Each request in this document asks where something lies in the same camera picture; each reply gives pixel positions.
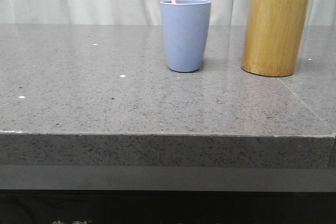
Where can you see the bamboo cylinder holder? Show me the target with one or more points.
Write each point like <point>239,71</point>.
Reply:
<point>273,36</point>

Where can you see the blue plastic cup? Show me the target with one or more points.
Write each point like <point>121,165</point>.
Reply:
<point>185,28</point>

